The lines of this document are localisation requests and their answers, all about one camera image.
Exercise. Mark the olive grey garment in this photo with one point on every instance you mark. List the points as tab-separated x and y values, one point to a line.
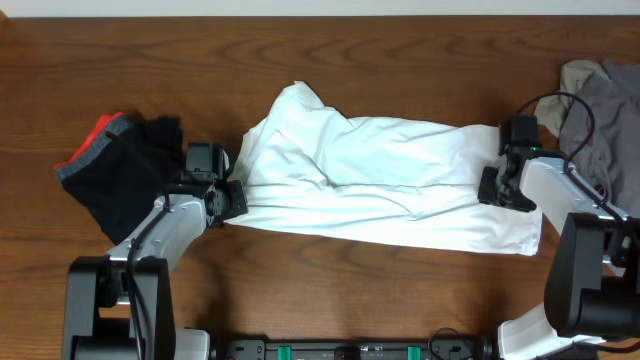
551	111

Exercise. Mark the folded black garment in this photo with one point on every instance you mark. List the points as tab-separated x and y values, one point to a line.
120	186

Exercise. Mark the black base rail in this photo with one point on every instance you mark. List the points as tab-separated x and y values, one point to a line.
445	344

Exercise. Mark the dark grey garment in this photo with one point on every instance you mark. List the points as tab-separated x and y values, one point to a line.
610	160

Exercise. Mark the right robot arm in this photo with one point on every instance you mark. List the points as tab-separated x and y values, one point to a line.
591	296

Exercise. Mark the white t-shirt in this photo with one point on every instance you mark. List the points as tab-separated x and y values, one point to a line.
308	169

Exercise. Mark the folded red garment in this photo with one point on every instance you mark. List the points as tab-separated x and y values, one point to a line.
101	124

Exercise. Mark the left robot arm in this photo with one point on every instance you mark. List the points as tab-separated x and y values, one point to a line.
119	306

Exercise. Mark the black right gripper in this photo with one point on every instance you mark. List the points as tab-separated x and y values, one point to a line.
486	193

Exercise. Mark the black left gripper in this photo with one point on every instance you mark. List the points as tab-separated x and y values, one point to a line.
239	206

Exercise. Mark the folded grey garment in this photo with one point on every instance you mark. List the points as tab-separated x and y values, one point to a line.
117	127

